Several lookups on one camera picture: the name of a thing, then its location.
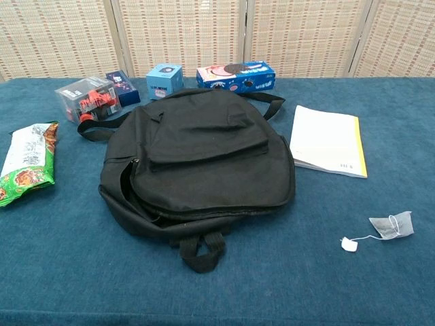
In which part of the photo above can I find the blue pink cookie box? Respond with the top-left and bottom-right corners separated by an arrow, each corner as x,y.
196,60 -> 276,94

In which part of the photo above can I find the blue velvet tablecloth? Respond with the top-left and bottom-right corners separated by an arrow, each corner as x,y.
0,77 -> 435,326

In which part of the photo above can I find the dark blue small box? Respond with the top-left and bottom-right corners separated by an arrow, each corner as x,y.
105,70 -> 141,106

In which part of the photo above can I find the grey tea bag with tag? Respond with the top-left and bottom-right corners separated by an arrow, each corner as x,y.
338,211 -> 415,253

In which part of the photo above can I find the black fabric backpack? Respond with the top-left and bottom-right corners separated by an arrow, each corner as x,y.
77,88 -> 296,274

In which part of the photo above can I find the white notebook yellow spine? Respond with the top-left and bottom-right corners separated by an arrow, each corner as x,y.
288,105 -> 368,179

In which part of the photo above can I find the light blue cube box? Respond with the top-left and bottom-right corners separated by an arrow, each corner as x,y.
145,64 -> 185,101

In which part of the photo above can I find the green white snack packet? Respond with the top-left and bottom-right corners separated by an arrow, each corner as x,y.
0,121 -> 60,209

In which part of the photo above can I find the clear box with red toy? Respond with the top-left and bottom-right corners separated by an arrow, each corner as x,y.
54,76 -> 122,124

